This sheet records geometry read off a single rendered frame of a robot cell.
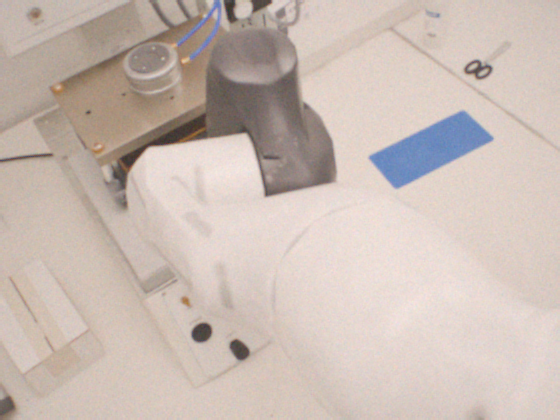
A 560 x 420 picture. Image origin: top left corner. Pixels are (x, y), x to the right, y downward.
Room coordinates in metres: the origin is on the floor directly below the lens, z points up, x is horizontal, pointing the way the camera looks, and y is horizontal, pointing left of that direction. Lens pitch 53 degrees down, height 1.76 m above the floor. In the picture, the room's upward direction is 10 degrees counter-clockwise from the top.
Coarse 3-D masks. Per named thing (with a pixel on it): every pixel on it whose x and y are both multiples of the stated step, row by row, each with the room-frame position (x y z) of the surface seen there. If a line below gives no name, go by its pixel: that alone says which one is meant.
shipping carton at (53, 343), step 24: (0, 288) 0.66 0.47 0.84; (24, 288) 0.65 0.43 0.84; (48, 288) 0.64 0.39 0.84; (0, 312) 0.61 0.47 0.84; (24, 312) 0.61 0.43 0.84; (48, 312) 0.60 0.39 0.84; (72, 312) 0.59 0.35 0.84; (0, 336) 0.57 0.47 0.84; (24, 336) 0.56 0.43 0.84; (48, 336) 0.55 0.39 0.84; (72, 336) 0.55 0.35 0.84; (24, 360) 0.52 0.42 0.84; (48, 360) 0.52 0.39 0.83; (72, 360) 0.53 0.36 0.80; (96, 360) 0.54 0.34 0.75; (48, 384) 0.50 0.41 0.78
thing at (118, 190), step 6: (204, 132) 0.71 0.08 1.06; (192, 138) 0.71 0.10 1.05; (198, 138) 0.70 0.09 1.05; (204, 138) 0.70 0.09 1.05; (126, 174) 0.66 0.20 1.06; (120, 180) 0.66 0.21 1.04; (126, 180) 0.65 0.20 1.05; (108, 186) 0.65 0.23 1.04; (114, 186) 0.65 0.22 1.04; (120, 186) 0.65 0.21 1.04; (126, 186) 0.64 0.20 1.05; (114, 192) 0.64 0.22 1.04; (120, 192) 0.64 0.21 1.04; (114, 198) 0.64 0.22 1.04; (120, 198) 0.64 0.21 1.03; (126, 198) 0.64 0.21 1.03
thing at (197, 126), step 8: (192, 120) 0.74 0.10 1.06; (200, 120) 0.73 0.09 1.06; (176, 128) 0.73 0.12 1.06; (184, 128) 0.72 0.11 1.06; (192, 128) 0.72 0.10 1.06; (200, 128) 0.72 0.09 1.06; (160, 136) 0.72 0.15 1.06; (168, 136) 0.71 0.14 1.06; (176, 136) 0.71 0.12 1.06; (184, 136) 0.71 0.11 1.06; (192, 136) 0.71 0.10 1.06; (152, 144) 0.70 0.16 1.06; (160, 144) 0.70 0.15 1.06; (168, 144) 0.70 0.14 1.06; (136, 152) 0.69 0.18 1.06; (120, 160) 0.69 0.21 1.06; (128, 160) 0.68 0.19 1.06; (136, 160) 0.68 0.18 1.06; (128, 168) 0.67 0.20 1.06
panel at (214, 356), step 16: (176, 288) 0.55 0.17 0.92; (176, 304) 0.54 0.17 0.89; (192, 304) 0.54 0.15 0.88; (176, 320) 0.52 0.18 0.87; (192, 320) 0.52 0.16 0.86; (208, 320) 0.53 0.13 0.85; (224, 320) 0.53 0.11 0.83; (192, 336) 0.51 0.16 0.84; (224, 336) 0.52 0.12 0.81; (240, 336) 0.52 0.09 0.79; (256, 336) 0.52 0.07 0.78; (192, 352) 0.50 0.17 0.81; (208, 352) 0.50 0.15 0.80; (224, 352) 0.50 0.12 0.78; (208, 368) 0.48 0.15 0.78; (224, 368) 0.49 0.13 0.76
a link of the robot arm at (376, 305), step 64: (320, 256) 0.18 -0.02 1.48; (384, 256) 0.16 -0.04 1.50; (448, 256) 0.16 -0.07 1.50; (320, 320) 0.15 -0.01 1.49; (384, 320) 0.13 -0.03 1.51; (448, 320) 0.13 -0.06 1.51; (512, 320) 0.13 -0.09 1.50; (320, 384) 0.12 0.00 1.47; (384, 384) 0.11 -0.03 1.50; (448, 384) 0.10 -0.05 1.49; (512, 384) 0.10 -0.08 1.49
